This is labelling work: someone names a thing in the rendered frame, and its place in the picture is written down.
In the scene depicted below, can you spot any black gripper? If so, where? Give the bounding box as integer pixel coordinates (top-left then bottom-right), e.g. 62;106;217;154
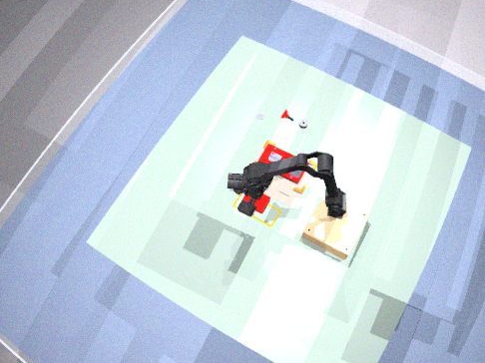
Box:
238;177;273;217

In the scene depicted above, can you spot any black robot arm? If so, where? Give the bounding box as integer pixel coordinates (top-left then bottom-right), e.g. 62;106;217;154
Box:
227;151;347;219

